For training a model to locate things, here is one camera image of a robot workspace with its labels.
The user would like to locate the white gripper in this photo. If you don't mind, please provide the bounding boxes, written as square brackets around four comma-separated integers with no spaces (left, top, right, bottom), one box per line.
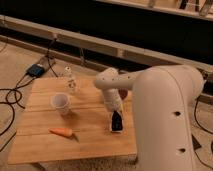
[102,89,123,130]

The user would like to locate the black eraser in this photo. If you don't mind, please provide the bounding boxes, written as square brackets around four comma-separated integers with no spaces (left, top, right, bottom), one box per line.
[112,111,123,131]

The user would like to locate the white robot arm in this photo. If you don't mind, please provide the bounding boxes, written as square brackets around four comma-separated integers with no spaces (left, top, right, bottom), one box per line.
[94,65,204,171]

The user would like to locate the white sponge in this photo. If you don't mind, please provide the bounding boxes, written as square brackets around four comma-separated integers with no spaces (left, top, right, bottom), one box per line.
[110,117,122,132]

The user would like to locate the purple bowl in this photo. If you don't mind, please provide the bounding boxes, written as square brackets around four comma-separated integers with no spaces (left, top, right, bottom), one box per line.
[118,89,128,100]

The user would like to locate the small clear bottle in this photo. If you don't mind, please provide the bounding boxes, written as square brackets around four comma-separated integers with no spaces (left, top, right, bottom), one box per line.
[64,66,77,93]

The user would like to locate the wooden table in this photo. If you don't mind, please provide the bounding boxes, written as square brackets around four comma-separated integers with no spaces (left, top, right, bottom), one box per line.
[8,76,136,164]

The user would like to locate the orange carrot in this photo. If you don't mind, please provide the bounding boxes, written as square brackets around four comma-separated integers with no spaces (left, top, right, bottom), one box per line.
[50,128,73,138]

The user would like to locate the translucent plastic cup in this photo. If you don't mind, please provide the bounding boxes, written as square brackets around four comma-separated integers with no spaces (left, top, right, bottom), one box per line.
[50,93,70,116]

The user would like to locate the black power brick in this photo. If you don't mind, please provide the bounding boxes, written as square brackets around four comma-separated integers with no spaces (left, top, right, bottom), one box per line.
[192,135,202,150]

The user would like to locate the black power adapter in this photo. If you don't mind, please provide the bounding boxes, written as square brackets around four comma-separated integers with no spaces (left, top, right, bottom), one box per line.
[26,64,45,78]

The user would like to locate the black floor cables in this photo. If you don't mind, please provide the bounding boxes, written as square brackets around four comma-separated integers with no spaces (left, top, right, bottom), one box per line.
[0,38,59,154]

